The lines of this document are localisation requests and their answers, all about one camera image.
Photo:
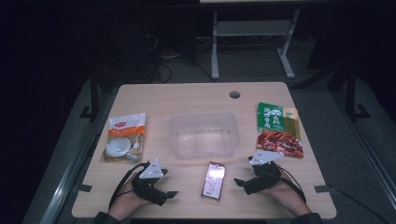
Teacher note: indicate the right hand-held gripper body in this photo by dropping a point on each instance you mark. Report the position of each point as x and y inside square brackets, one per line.
[264, 179]

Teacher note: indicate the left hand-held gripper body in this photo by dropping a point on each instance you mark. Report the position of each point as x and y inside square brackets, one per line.
[149, 188]

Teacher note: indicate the green red seasoning packet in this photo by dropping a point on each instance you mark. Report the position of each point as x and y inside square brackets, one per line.
[278, 130]

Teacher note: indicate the white orange packet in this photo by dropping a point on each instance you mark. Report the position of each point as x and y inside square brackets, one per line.
[126, 138]

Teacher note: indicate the clear plastic container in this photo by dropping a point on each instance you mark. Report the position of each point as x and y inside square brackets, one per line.
[204, 137]

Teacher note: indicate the person's left hand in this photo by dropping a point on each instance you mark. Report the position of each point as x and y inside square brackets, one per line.
[124, 202]

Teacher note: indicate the person's right hand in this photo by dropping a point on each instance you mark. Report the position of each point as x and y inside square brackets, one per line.
[289, 194]

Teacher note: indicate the black metal stand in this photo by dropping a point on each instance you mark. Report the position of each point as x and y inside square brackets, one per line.
[93, 99]
[351, 96]

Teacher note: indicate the white metal stand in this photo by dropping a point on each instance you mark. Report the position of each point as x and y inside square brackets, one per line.
[252, 29]

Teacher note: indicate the grey table bracket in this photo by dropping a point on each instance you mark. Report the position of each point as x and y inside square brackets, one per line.
[323, 188]
[83, 188]

